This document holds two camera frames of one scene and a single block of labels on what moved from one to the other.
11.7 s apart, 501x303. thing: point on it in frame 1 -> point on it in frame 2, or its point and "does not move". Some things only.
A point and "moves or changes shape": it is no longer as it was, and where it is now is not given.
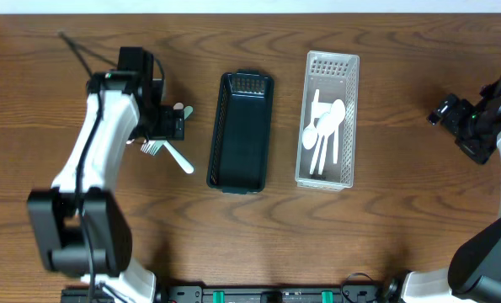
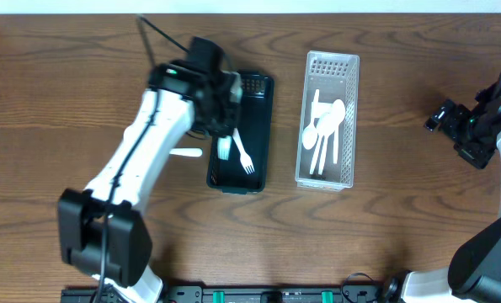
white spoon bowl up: (322, 127) does not move
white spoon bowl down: (310, 134) does not move
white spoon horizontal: (327, 124) does not move
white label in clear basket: (319, 108) does not move
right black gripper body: (466, 124) does not move
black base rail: (199, 294) does not move
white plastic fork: (146, 145) moves or changes shape
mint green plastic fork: (158, 144) moves or changes shape
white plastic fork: (185, 165) -> (197, 152)
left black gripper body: (173, 126) -> (224, 122)
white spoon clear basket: (338, 113) does not move
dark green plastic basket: (240, 132) does not move
